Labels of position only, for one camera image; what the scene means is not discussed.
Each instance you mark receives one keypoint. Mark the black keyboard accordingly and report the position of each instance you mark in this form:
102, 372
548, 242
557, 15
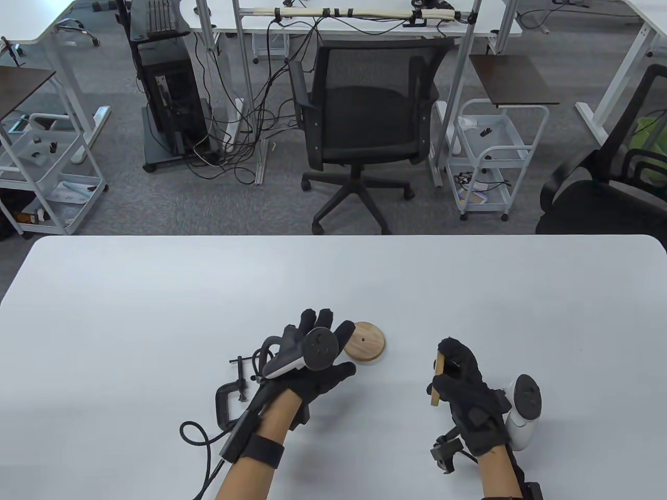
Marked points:
160, 15

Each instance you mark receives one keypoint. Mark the black computer tower stand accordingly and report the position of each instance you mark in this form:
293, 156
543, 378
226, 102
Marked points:
172, 99

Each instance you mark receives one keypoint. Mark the person's right thumb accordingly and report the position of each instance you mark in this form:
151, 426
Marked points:
445, 386

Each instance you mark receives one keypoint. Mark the aluminium frame post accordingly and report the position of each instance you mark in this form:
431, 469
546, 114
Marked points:
456, 94
250, 94

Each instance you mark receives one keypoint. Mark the green bag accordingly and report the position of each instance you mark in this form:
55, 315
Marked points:
649, 146

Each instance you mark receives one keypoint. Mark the white and black glove controller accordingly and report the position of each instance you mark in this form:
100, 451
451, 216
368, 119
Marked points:
307, 354
523, 411

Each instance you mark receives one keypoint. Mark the person's right forearm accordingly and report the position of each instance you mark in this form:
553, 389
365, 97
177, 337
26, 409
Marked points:
499, 476

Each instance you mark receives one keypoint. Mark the person's left middle finger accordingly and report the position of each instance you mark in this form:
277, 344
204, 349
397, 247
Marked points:
325, 319

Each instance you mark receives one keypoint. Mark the black metal c-clamp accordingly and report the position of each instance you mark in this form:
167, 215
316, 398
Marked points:
229, 403

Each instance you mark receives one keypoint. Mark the person's left little finger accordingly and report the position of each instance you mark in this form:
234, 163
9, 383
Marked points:
289, 336

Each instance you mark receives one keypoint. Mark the person's left thumb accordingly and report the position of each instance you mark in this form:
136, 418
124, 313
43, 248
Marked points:
341, 372

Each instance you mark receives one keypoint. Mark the round wooden disc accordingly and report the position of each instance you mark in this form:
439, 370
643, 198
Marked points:
367, 344

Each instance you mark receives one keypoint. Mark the person's right hand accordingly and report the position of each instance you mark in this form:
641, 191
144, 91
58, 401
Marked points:
477, 411

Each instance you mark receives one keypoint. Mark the white power strip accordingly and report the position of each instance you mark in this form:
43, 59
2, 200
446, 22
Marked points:
234, 122

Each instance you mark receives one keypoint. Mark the white desk with foam bar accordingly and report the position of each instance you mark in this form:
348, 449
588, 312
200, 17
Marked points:
365, 28

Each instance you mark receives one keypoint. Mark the wooden stick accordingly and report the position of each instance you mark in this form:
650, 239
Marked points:
436, 383

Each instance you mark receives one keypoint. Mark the black mesh office chair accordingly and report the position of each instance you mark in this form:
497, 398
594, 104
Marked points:
365, 120

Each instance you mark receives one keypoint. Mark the white cart with brown top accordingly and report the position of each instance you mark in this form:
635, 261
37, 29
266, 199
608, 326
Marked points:
513, 83

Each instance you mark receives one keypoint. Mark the person's left forearm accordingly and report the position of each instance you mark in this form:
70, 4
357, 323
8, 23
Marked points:
255, 469

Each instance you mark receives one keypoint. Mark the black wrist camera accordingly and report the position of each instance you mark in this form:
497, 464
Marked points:
447, 450
245, 429

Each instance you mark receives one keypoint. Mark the black armrest office chair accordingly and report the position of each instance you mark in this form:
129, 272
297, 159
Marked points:
599, 192

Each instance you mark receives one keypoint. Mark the cream foam wrapped bar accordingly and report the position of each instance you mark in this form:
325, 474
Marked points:
365, 13

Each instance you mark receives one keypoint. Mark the person's left hand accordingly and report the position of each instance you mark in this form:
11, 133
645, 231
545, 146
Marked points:
312, 383

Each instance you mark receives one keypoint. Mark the dark brown side table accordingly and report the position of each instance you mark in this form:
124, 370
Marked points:
21, 88

